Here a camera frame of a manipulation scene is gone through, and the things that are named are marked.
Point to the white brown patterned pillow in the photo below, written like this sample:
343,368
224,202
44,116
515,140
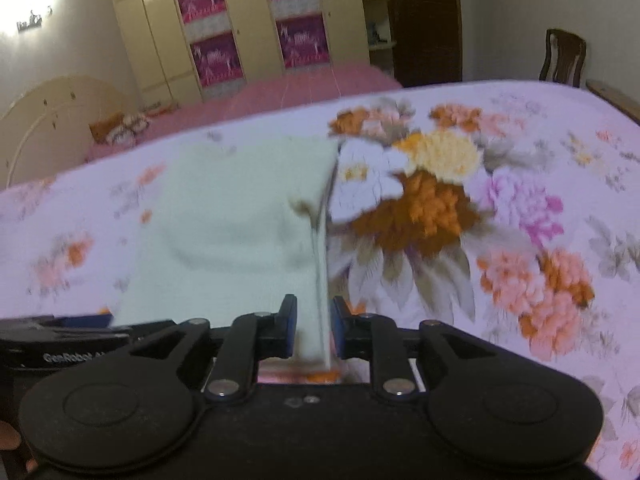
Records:
131,127

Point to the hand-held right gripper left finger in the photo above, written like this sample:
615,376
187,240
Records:
288,327

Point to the cream wardrobe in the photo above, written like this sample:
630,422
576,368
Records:
250,20

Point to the pale green garment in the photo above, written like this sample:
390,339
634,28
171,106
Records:
235,230

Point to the lilac floral blanket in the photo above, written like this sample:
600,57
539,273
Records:
500,210

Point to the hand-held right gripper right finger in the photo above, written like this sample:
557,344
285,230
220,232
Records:
339,330

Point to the pink checked bed sheet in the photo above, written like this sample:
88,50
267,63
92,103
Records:
300,95

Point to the orange pillow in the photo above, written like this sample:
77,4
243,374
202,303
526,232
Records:
102,129

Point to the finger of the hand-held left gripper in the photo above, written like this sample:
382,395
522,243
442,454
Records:
85,321

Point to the cream shelf unit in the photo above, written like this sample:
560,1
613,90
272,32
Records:
376,10

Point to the dark wooden chair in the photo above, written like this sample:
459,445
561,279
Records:
562,57

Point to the dark brown door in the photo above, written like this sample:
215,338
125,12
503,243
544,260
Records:
425,25

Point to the wooden bed footboard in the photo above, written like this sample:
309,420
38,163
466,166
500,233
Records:
615,100

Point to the cream arched headboard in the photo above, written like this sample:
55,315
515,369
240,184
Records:
45,120

